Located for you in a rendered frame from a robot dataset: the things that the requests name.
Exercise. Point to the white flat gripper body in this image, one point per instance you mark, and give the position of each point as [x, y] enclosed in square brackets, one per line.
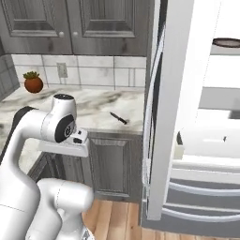
[65, 148]

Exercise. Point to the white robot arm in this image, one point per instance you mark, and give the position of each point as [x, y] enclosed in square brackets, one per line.
[18, 175]

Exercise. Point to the black butter knife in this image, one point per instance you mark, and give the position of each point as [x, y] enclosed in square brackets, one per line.
[118, 117]

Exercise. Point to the pale yellow butter block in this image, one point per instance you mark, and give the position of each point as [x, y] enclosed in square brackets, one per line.
[179, 152]

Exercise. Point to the white fridge door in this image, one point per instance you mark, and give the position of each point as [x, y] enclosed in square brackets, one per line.
[175, 93]

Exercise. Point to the white fridge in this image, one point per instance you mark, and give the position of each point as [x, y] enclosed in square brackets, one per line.
[215, 103]

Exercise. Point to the dark brown plate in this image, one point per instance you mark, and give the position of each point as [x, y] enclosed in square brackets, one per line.
[227, 42]

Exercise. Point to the grey base cupboard run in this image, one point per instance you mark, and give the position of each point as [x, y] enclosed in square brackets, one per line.
[67, 167]

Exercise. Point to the grey base cupboard door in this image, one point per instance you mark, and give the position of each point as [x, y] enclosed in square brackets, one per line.
[112, 165]

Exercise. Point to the orange pot with green plant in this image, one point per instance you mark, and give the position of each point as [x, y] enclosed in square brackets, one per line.
[33, 84]

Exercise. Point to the white round cupboard knob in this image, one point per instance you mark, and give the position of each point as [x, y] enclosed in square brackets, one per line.
[75, 34]
[61, 34]

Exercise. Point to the grey freezer drawer front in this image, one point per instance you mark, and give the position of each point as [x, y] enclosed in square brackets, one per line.
[200, 200]

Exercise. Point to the grey wall socket plate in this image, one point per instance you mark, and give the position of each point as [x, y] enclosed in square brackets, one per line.
[62, 70]

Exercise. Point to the grey wall cupboard door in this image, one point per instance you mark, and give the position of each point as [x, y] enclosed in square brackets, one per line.
[109, 18]
[34, 18]

